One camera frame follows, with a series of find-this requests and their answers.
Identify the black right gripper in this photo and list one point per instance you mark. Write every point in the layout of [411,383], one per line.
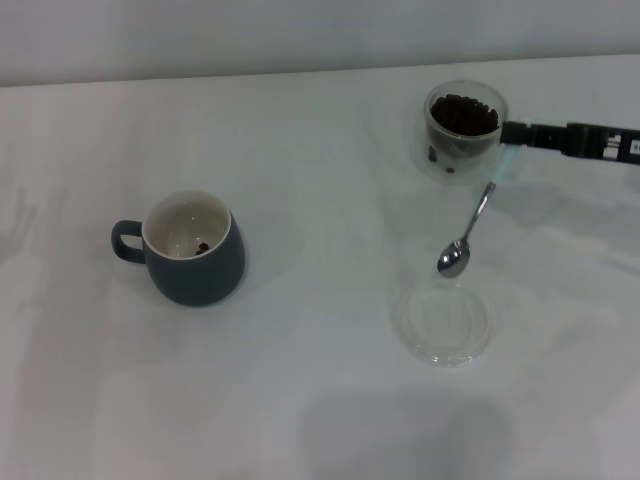
[595,142]

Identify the dark blue ceramic mug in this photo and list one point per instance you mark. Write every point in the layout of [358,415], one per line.
[200,280]

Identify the double-walled glass cup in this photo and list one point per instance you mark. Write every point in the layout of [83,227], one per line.
[465,147]

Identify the coffee beans pile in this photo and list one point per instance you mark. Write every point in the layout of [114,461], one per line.
[465,116]

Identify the scooped coffee beans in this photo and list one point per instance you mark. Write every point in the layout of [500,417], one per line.
[202,248]

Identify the clear glass saucer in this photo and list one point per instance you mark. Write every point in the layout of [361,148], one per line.
[442,327]

